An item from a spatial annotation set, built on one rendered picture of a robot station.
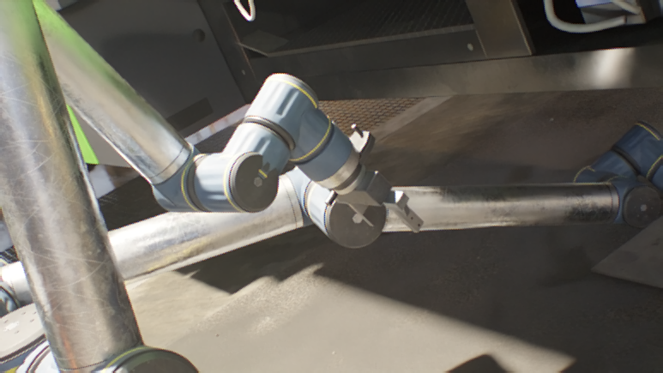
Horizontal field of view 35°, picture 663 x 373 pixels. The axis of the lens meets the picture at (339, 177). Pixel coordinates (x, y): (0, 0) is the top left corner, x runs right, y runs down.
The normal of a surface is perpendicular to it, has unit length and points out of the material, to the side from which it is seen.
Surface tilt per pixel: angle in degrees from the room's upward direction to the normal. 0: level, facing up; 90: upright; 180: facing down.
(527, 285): 0
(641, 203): 90
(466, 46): 90
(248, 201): 93
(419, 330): 0
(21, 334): 6
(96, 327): 87
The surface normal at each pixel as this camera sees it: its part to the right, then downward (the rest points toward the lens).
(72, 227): 0.52, 0.03
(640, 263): -0.38, -0.87
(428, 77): -0.78, 0.48
